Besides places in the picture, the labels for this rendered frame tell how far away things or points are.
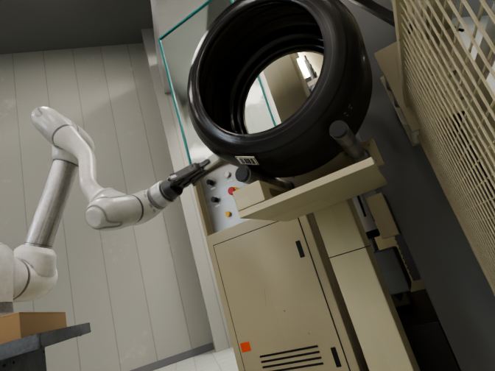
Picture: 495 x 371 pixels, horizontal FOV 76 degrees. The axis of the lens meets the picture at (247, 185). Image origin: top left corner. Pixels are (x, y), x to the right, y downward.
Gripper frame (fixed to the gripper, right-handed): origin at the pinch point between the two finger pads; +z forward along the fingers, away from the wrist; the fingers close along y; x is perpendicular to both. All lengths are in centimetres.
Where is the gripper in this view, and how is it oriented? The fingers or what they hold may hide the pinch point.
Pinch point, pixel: (211, 160)
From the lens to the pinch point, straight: 107.2
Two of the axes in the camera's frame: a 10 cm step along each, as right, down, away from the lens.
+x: 3.8, 8.6, -3.3
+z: 8.0, -4.9, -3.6
